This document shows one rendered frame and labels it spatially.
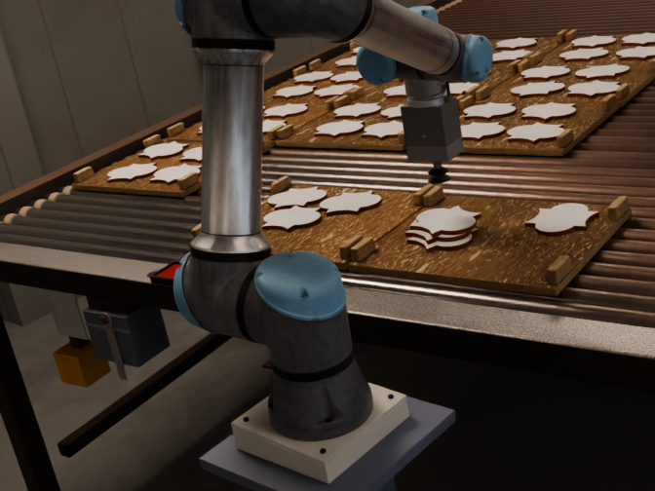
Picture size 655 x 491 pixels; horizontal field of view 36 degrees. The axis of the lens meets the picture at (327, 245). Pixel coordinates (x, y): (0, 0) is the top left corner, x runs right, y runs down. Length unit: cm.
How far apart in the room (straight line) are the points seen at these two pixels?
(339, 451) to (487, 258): 55
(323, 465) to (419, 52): 61
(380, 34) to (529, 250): 55
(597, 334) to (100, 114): 350
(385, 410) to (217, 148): 44
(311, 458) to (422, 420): 19
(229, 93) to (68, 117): 329
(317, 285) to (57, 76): 340
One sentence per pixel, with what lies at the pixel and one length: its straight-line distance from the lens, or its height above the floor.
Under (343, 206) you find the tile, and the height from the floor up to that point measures 95.
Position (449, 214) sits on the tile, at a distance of 191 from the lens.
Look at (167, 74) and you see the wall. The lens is 497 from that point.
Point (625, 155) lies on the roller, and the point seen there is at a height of 92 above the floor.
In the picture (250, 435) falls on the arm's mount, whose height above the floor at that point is 90.
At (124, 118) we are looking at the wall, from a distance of 482.
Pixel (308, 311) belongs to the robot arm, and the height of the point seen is 110.
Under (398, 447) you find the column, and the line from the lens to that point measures 142.
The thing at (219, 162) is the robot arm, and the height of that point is 128.
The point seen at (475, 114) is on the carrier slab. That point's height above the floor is 95.
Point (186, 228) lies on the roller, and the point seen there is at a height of 92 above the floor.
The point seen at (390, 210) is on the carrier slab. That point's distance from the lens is 206.
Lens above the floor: 166
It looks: 22 degrees down
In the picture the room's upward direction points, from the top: 11 degrees counter-clockwise
